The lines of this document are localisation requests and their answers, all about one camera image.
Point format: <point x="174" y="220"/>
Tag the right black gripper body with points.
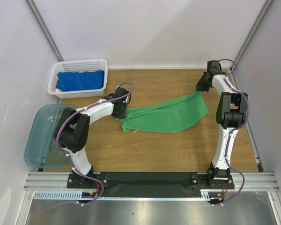
<point x="202" y="84"/>

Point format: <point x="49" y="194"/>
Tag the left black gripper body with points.
<point x="122" y="113"/>

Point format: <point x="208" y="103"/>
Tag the green towel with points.
<point x="170" y="116"/>

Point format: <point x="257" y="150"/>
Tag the white perforated plastic basket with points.
<point x="91" y="65"/>

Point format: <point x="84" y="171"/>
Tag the blue towel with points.
<point x="76" y="81"/>

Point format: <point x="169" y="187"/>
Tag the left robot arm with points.
<point x="71" y="134"/>

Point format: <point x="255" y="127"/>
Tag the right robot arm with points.
<point x="231" y="115"/>

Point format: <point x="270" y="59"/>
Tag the blue translucent plastic tub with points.
<point x="41" y="151"/>

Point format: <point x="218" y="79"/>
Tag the right aluminium frame post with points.
<point x="259" y="19"/>

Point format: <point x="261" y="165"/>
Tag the aluminium frame post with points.
<point x="44" y="29"/>
<point x="259" y="19"/>

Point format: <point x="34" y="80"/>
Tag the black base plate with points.
<point x="158" y="184"/>

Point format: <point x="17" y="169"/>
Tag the slotted aluminium rail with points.
<point x="53" y="186"/>

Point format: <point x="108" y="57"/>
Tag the left aluminium frame post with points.
<point x="44" y="29"/>

